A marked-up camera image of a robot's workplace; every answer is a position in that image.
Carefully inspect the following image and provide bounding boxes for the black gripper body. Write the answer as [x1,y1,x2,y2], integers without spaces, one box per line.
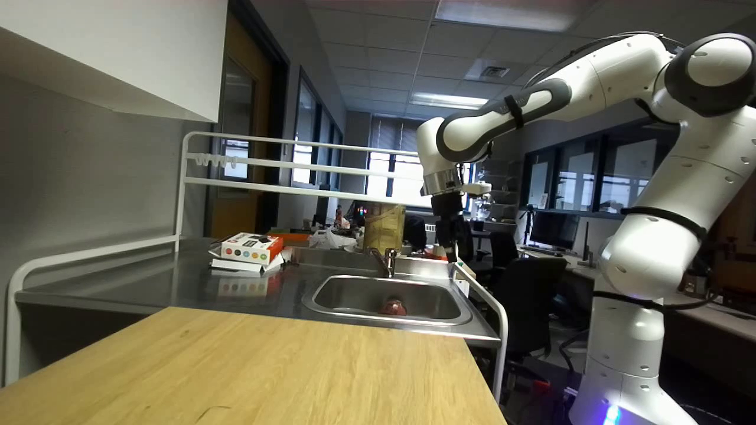
[430,191,469,232]

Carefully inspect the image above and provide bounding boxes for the stainless steel sink unit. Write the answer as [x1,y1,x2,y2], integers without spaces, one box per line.
[14,238,507,349]

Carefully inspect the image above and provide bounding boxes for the black computer monitor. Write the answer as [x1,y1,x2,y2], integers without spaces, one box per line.
[524,207,587,253]

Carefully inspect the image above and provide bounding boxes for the black office chair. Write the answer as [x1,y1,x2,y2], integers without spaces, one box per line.
[491,256,569,363]

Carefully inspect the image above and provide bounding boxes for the small ceiling light panel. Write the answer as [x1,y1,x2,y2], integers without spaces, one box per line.
[409,89,491,113]

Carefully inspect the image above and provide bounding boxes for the white plastic bag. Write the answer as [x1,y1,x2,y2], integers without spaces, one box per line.
[305,222,357,253]

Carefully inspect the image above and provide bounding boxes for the ceiling air vent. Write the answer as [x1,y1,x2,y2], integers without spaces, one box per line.
[464,56,522,85]

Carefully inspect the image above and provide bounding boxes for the orange colourful box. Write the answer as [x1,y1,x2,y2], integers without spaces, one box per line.
[220,232,289,266]

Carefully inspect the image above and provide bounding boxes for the white flat book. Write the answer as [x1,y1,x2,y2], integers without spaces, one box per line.
[209,246,296,277]

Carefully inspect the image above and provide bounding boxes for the large ceiling light panel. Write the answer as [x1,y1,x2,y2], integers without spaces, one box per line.
[432,0,593,33]

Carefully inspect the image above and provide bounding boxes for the yellow wooden door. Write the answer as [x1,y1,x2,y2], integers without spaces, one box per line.
[205,0,292,244]

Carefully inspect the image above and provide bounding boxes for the white metal rack frame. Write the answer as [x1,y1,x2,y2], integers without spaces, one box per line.
[2,128,512,405]

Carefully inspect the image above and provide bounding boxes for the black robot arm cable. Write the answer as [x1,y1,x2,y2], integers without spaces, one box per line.
[589,287,718,315]

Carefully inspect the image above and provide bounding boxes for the white wall cabinet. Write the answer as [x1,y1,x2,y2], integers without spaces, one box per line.
[0,0,233,126]

